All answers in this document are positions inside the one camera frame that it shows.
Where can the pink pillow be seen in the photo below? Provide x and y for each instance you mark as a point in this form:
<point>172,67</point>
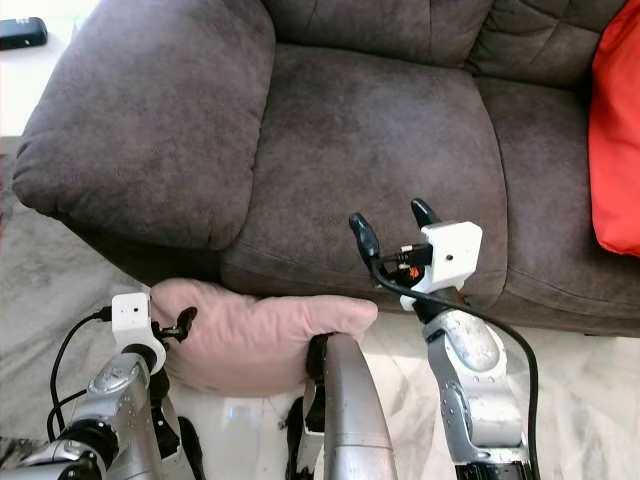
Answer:
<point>250,335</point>

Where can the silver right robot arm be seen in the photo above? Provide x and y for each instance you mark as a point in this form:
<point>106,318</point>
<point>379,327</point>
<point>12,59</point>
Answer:
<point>470,370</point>

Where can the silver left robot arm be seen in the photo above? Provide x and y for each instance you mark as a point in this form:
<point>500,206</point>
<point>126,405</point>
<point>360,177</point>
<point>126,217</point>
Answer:
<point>115,400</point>

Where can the red pillow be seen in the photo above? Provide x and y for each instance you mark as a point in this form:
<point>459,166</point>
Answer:
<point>618,130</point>

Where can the dark brown fabric sofa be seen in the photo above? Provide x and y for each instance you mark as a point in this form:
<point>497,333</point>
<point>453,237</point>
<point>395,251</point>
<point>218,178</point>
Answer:
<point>360,150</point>

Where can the small black device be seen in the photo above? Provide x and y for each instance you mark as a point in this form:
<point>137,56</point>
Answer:
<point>22,34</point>

